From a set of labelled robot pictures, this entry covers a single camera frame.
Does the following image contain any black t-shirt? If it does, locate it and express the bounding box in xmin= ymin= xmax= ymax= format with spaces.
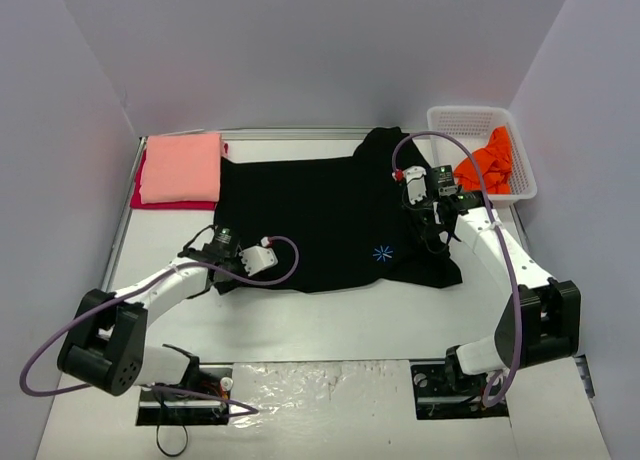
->
xmin=214 ymin=127 xmax=462 ymax=293

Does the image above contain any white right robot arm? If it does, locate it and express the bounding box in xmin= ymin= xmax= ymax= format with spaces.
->
xmin=396 ymin=166 xmax=581 ymax=393

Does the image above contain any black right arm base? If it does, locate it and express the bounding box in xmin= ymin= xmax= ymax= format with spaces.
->
xmin=409 ymin=359 xmax=509 ymax=421

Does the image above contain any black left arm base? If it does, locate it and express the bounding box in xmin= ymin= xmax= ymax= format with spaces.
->
xmin=134 ymin=364 xmax=235 ymax=427

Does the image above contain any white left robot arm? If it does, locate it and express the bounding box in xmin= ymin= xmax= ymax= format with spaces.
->
xmin=57 ymin=225 xmax=242 ymax=396

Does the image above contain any orange t-shirt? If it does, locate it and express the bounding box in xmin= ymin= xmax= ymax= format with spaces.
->
xmin=454 ymin=126 xmax=513 ymax=195

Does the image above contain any white plastic basket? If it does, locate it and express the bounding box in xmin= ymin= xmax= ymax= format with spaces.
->
xmin=427 ymin=106 xmax=538 ymax=207

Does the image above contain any folded red t-shirt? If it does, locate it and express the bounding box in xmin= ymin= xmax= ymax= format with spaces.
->
xmin=129 ymin=139 xmax=231 ymax=212

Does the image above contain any folded pink t-shirt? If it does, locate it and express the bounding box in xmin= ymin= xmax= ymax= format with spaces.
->
xmin=138 ymin=132 xmax=225 ymax=206

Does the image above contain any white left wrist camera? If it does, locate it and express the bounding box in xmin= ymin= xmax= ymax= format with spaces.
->
xmin=239 ymin=237 xmax=278 ymax=277

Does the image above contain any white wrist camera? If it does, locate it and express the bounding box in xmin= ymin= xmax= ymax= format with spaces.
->
xmin=239 ymin=237 xmax=278 ymax=277
xmin=393 ymin=166 xmax=428 ymax=206

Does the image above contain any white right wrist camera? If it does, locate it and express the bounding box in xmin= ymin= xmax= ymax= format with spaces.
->
xmin=393 ymin=166 xmax=428 ymax=206

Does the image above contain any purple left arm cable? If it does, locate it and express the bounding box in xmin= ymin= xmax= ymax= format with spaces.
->
xmin=18 ymin=235 xmax=301 ymax=424

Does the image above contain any thin black cable loop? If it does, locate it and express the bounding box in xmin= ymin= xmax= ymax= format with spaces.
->
xmin=153 ymin=409 xmax=189 ymax=456

